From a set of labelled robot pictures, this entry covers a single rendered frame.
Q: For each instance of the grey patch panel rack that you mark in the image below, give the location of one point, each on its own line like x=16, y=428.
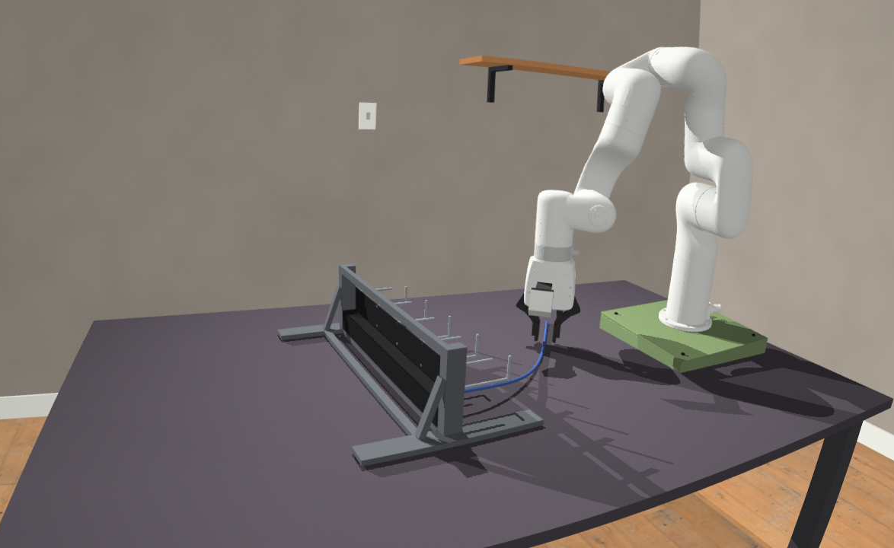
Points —
x=411, y=367

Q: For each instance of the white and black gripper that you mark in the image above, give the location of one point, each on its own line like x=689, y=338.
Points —
x=562, y=275

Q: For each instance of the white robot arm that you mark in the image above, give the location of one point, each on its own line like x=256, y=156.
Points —
x=723, y=210

